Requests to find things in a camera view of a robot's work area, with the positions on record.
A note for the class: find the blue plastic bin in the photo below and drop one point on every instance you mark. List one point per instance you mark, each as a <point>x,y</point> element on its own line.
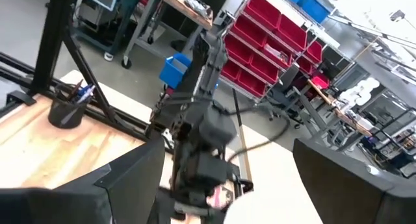
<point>175,71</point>

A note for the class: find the wooden bench with metal legs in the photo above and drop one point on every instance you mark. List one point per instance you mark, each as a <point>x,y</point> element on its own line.
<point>328,100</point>

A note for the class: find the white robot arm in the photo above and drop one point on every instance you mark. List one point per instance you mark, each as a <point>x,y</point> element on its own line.
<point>360,91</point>

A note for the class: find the white lightbulb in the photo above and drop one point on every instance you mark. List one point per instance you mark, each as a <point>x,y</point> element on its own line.
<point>247,214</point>

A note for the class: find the black aluminium table frame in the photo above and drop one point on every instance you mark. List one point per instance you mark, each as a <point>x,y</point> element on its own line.
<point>52,39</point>

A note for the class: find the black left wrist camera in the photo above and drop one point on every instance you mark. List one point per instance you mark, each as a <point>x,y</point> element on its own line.
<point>208,167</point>

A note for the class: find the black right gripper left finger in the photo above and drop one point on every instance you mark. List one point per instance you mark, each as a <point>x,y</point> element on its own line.
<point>97,201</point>

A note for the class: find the wooden workbench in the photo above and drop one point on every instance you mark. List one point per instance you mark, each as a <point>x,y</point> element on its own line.
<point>182,4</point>

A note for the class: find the black mesh pen cup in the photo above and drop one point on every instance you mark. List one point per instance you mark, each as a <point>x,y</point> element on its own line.
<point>66,115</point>

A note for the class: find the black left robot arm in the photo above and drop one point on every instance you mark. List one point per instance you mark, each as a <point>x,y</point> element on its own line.
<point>208,87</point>

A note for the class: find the blue pen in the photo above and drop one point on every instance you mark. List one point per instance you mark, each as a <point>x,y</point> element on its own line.
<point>86,92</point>

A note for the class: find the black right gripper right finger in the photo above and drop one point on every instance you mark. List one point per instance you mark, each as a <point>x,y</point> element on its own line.
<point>357,198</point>

